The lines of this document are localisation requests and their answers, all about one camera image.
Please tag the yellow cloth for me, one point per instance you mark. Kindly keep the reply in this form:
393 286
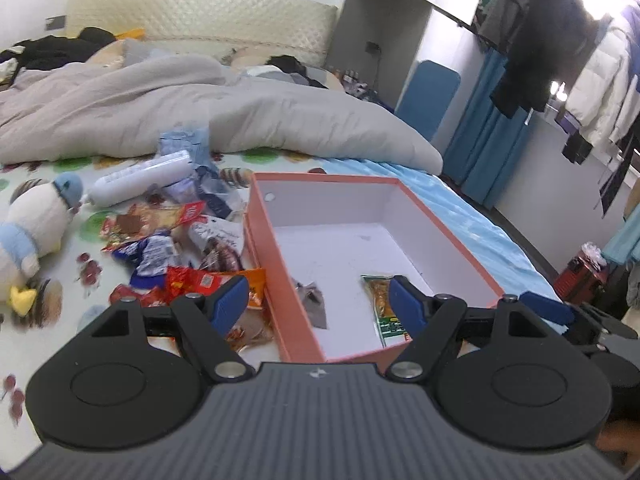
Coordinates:
131 34

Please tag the grey wall switch panel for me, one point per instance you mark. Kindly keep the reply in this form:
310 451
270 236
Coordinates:
55 22

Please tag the plush penguin toy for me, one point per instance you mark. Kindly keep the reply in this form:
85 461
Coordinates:
35 220

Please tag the teal cloth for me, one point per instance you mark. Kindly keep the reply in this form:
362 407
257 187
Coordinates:
625 245

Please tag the black wall outlet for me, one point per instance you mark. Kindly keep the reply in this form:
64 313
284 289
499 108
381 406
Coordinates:
373 47

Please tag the grey hanging coat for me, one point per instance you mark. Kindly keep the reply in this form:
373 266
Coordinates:
505 5

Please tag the black garment by pillow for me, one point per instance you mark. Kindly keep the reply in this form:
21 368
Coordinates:
290 65

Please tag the beige floral pillow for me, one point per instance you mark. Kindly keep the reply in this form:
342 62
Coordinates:
250 55

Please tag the blue and white snack packet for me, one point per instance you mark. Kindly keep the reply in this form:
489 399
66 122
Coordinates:
155 255

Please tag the blue covered chair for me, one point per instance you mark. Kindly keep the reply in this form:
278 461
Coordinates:
427 95

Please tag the row of small bottles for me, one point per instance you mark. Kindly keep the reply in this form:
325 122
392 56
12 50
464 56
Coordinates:
357 85

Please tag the grey duvet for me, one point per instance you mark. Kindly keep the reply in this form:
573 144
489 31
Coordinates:
225 110

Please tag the navy and white packet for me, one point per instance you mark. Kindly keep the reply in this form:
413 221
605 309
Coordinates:
220 200

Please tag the small black hanging garment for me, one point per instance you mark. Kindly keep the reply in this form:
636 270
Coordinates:
577 146

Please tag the red suitcase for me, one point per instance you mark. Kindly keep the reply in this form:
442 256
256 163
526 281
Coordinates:
580 280

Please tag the white down jacket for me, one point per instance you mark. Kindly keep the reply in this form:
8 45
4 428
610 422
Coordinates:
600 85

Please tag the black hanging coat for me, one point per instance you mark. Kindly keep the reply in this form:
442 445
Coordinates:
545 35

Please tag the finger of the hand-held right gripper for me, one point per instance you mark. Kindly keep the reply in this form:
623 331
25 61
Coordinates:
547 305

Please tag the person's right hand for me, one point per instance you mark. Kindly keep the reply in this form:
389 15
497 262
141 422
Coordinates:
617 442

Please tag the blue curtain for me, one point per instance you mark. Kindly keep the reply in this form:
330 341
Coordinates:
480 135

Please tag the fruit printed mat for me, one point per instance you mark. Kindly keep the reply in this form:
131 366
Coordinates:
65 272

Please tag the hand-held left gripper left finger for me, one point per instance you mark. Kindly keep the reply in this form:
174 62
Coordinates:
231 302

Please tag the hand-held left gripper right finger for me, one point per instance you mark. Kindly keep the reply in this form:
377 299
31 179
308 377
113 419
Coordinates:
402 305

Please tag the long black hanging garment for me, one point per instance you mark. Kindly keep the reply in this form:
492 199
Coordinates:
614 185

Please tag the silver snack packet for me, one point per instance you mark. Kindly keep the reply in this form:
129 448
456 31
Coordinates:
312 305

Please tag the white cylindrical packet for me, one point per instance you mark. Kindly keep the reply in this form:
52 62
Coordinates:
135 177

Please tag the cream quilted headboard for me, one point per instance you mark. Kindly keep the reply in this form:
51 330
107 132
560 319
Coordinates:
200 15

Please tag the white snack packet brown print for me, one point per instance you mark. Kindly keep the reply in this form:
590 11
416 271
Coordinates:
215 240

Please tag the orange cardboard box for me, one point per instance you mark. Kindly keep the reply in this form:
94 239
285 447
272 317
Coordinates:
340 240

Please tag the light blue plastic packet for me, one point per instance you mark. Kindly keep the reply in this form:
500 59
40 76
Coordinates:
185 142

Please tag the green snack packet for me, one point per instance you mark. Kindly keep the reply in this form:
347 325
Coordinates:
378 300

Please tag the red foil snack packet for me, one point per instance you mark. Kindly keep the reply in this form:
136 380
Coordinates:
195 280

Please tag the black clothes pile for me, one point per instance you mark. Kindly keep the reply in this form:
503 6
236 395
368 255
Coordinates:
50 52

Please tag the black clothes rail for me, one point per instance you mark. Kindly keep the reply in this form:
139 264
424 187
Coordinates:
465 25

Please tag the red-orange snack packet brown picture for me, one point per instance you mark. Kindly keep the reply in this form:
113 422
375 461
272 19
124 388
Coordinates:
145 220

